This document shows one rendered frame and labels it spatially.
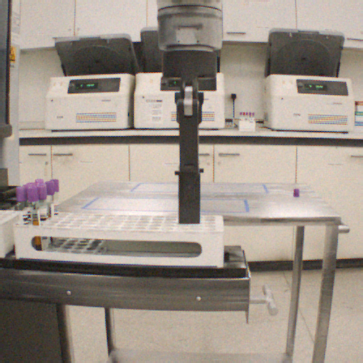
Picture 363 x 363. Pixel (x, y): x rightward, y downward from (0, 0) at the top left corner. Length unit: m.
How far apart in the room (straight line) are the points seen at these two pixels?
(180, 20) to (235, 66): 2.98
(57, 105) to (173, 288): 2.55
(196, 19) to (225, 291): 0.36
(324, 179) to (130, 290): 2.51
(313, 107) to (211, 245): 2.45
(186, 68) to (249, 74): 2.99
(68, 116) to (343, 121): 1.73
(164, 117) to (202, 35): 2.36
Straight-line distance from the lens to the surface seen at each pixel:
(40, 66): 3.83
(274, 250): 3.11
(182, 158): 0.63
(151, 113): 2.98
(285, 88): 3.03
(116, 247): 0.76
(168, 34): 0.64
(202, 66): 0.64
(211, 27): 0.65
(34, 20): 3.54
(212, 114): 2.98
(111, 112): 3.02
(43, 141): 3.19
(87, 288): 0.67
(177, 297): 0.65
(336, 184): 3.10
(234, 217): 0.95
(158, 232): 0.64
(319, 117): 3.05
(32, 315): 1.28
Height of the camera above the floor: 1.02
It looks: 8 degrees down
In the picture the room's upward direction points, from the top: straight up
